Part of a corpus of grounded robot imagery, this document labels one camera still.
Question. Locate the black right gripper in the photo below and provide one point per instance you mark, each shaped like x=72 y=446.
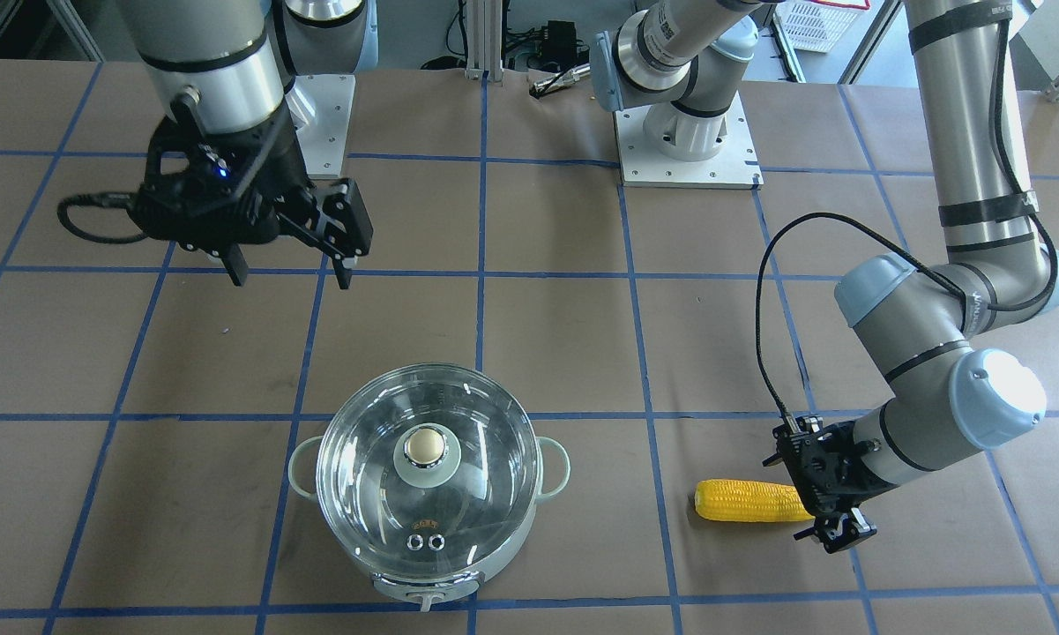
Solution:
x=284 y=165

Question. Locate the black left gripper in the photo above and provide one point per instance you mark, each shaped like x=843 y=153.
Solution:
x=839 y=470

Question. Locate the yellow corn cob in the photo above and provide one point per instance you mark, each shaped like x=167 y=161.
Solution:
x=747 y=501

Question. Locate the glass pot lid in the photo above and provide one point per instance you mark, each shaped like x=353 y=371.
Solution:
x=429 y=472

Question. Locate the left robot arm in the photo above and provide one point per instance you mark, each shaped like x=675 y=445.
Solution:
x=950 y=401

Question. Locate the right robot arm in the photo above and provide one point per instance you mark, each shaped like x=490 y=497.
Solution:
x=257 y=98

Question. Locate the pale green pot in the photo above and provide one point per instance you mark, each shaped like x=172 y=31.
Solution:
x=428 y=503

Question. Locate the white plastic basket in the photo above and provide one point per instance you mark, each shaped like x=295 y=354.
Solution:
x=817 y=26

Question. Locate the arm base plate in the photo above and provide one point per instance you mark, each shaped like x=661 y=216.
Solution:
x=662 y=147
x=321 y=106

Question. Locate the aluminium frame post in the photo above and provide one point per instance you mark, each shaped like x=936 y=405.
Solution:
x=485 y=32

